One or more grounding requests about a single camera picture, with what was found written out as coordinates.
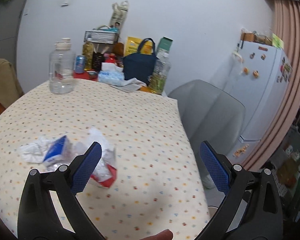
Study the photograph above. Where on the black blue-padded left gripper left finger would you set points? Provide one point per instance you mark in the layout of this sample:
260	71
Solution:
37	217

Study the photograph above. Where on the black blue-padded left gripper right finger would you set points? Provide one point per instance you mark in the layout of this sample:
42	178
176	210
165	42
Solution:
251	207

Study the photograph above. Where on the person's fingertip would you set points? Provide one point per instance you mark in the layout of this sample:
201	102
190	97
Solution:
164	235

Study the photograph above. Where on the blue Vinda tissue pack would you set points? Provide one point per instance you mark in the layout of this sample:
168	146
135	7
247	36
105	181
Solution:
59	151

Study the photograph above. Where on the crumpled white tissue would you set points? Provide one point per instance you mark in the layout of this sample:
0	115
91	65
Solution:
35	152

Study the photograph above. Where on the crushed clear plastic bottle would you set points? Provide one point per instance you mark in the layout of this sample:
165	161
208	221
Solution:
73	150

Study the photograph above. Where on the torn red white carton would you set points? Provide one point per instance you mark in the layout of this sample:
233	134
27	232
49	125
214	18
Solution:
105	172

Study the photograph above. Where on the floral cream tablecloth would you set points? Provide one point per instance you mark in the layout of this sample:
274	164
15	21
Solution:
158	185

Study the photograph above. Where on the grey chair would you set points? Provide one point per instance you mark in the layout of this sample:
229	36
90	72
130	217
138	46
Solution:
208	114

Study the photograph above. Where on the white refrigerator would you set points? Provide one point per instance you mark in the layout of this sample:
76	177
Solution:
251	81

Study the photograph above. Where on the brown cushion chair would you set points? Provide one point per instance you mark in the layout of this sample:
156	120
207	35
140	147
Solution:
10	88

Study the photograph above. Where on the large clear water jug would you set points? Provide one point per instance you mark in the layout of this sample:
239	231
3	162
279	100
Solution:
61	67

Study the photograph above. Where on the blue tissue box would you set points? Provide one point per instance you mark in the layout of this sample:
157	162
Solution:
111	74

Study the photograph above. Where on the blue drink can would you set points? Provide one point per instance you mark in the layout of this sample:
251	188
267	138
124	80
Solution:
79	64

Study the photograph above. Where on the clear bottle with yellow label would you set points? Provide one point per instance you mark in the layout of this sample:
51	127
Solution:
160	73

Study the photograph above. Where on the black utensil holder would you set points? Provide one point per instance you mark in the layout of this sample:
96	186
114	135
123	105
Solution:
97	60

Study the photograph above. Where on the navy lunch bag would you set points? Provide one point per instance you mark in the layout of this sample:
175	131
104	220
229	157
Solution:
138	65

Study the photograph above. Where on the green box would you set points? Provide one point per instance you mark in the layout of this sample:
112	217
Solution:
164	46

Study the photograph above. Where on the yellow snack bag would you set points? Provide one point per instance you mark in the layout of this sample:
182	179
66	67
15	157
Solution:
132	44

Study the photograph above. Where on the white paper bag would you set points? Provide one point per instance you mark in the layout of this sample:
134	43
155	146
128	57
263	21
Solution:
119	14

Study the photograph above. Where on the black wire basket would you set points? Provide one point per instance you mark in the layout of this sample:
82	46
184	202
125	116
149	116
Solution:
101	36

